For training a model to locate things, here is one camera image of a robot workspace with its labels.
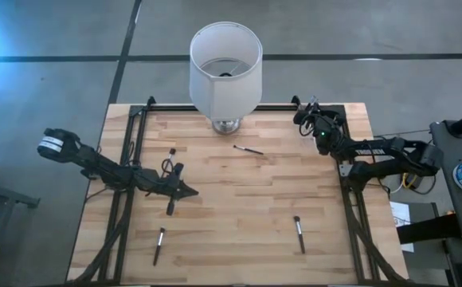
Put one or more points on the large white-tipped makeup brush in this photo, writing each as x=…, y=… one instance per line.
x=158, y=247

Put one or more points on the large brown-head makeup brush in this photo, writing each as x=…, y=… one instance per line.
x=300, y=237

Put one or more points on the black diagonal frame strut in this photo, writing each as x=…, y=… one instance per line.
x=375, y=257
x=102, y=255

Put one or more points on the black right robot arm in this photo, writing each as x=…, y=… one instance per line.
x=374, y=153

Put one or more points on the white shade table lamp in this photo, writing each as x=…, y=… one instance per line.
x=225, y=95

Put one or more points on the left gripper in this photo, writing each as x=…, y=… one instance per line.
x=163, y=184

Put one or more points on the black cart base bar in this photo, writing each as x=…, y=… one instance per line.
x=426, y=229

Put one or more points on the black power brick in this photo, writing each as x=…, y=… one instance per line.
x=414, y=180

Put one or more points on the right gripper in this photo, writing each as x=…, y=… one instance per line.
x=322, y=119

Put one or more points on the white paper sheet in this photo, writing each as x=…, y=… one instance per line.
x=399, y=213

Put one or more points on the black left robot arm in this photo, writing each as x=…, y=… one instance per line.
x=103, y=167

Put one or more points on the dark grey metal stand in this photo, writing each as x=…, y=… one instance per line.
x=12, y=195

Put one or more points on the black aluminium table frame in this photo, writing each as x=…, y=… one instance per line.
x=167, y=108

